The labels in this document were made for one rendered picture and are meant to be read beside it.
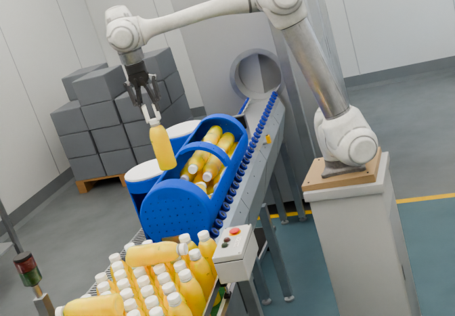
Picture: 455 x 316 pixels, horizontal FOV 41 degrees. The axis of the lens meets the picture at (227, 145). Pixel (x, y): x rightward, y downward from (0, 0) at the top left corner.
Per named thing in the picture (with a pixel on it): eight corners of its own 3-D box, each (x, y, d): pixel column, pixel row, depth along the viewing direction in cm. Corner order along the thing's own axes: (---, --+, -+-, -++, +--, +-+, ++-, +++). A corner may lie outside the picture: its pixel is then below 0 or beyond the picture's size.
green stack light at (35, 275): (45, 274, 203) (40, 262, 202) (36, 285, 197) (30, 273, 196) (29, 277, 205) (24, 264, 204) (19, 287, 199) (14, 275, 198)
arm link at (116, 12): (114, 50, 228) (114, 54, 215) (100, 9, 223) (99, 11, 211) (142, 41, 229) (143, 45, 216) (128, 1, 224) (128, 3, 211)
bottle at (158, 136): (172, 163, 241) (158, 120, 237) (180, 165, 236) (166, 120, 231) (157, 170, 238) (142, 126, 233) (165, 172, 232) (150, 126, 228)
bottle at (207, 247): (212, 276, 223) (198, 233, 217) (230, 275, 220) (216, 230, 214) (207, 287, 216) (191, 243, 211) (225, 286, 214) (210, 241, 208)
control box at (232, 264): (258, 247, 212) (250, 222, 209) (249, 280, 193) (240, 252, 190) (231, 252, 214) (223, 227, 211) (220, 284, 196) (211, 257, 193)
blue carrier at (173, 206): (254, 160, 313) (242, 108, 304) (218, 247, 234) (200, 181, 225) (202, 168, 321) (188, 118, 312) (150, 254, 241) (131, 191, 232)
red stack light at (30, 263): (40, 262, 202) (36, 252, 201) (30, 272, 196) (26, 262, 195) (24, 264, 203) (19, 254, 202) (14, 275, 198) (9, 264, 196)
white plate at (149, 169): (121, 170, 331) (122, 172, 331) (126, 185, 305) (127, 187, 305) (169, 153, 336) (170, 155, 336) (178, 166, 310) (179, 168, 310)
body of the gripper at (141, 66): (147, 57, 227) (155, 80, 230) (126, 62, 230) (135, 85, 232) (140, 61, 220) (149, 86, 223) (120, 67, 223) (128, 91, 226)
